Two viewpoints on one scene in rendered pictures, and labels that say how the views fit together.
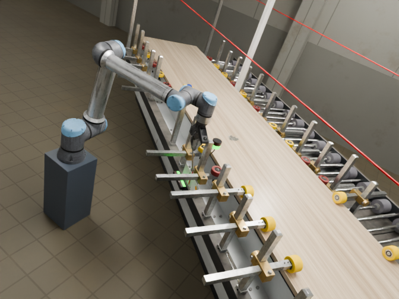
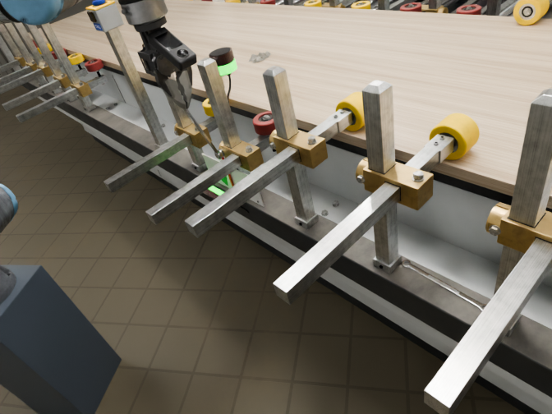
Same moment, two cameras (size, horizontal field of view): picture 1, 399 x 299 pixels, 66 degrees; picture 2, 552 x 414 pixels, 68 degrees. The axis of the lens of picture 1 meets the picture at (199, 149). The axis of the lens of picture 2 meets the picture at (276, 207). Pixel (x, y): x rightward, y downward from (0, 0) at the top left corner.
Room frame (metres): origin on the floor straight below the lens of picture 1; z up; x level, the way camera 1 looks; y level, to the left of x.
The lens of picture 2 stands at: (0.61, -0.08, 1.43)
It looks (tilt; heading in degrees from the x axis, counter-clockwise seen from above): 39 degrees down; 358
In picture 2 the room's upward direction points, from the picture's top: 16 degrees counter-clockwise
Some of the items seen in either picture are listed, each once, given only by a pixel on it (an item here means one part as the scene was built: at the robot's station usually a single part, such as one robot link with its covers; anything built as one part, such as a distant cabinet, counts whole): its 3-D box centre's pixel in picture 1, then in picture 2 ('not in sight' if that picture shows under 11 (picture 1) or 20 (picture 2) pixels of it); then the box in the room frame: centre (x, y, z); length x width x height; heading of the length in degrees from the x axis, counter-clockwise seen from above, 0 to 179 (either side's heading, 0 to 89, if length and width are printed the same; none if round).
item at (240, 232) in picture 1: (238, 223); (393, 180); (1.19, -0.32, 0.94); 0.13 x 0.06 x 0.05; 32
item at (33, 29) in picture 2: (148, 72); (55, 69); (2.91, 0.75, 0.87); 0.03 x 0.03 x 0.48; 32
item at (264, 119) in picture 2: (215, 175); (270, 133); (1.66, -0.16, 0.85); 0.08 x 0.08 x 0.11
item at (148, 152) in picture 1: (176, 153); (171, 149); (1.76, 0.14, 0.84); 0.43 x 0.03 x 0.04; 122
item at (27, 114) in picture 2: (145, 90); (63, 98); (2.61, 0.67, 0.82); 0.43 x 0.03 x 0.04; 122
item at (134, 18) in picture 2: (202, 117); (144, 10); (1.61, 0.04, 1.25); 0.10 x 0.09 x 0.05; 122
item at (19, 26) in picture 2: (143, 63); (41, 64); (3.12, 0.88, 0.87); 0.03 x 0.03 x 0.48; 32
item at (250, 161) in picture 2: (200, 174); (241, 152); (1.62, -0.06, 0.84); 0.13 x 0.06 x 0.05; 32
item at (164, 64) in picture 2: (199, 128); (158, 47); (1.61, 0.04, 1.17); 0.09 x 0.08 x 0.12; 32
